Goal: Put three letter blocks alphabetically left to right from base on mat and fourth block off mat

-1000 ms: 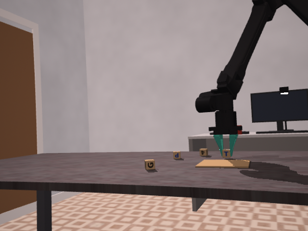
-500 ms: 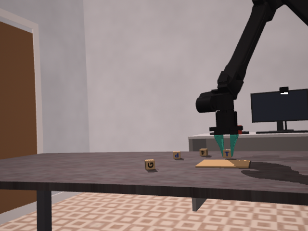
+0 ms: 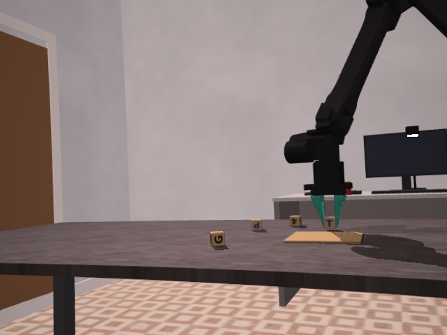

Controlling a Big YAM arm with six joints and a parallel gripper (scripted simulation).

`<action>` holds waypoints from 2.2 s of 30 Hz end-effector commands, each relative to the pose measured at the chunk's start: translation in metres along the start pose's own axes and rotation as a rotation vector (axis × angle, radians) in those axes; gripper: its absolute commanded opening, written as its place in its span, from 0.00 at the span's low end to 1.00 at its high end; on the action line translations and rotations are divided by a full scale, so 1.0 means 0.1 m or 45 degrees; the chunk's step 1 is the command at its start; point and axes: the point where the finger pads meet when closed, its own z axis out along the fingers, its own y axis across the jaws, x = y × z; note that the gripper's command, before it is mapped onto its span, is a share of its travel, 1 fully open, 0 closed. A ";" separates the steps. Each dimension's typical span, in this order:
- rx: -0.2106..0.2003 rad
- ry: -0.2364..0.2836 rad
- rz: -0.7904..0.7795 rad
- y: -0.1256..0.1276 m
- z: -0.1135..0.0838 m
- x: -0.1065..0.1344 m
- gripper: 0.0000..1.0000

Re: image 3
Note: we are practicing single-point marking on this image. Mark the tan flat mat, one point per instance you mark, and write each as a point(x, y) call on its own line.
point(325, 237)

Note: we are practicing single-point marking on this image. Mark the tan letter block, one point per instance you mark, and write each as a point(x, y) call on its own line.
point(295, 220)
point(217, 238)
point(256, 224)
point(329, 223)

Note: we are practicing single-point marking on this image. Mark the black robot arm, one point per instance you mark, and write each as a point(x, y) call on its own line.
point(335, 115)

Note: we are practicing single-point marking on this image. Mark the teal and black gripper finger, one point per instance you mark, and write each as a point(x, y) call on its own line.
point(317, 203)
point(338, 203)

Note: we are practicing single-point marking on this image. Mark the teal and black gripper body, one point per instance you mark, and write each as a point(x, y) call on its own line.
point(327, 179)

